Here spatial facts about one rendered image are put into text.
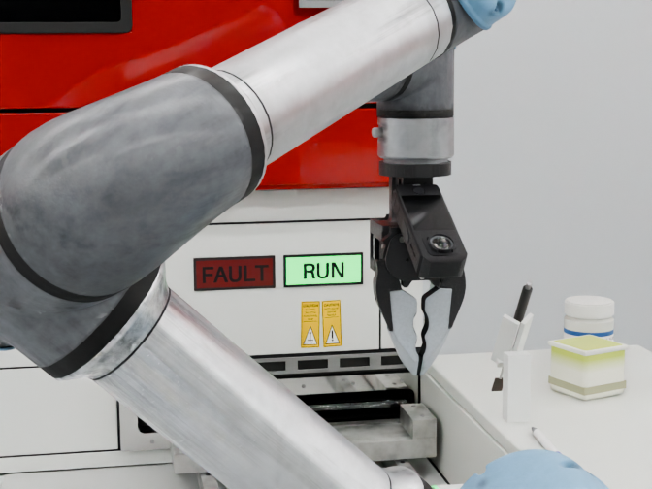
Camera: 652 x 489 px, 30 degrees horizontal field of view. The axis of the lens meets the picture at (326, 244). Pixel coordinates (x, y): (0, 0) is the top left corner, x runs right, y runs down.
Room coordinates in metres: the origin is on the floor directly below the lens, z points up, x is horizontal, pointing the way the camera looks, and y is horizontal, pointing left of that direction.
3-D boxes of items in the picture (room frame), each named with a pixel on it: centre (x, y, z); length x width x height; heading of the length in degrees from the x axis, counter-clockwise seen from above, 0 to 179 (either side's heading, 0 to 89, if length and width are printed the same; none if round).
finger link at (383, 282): (1.17, -0.07, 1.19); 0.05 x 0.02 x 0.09; 100
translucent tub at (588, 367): (1.57, -0.34, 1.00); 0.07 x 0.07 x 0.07; 30
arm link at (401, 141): (1.19, -0.09, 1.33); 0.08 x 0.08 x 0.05
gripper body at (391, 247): (1.20, -0.09, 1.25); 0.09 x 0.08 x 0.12; 10
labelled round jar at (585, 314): (1.71, -0.38, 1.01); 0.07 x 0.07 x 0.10
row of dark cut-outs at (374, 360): (1.74, 0.08, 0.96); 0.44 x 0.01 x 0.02; 100
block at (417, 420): (1.67, -0.13, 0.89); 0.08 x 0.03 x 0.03; 10
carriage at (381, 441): (1.64, 0.03, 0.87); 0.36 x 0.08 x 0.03; 100
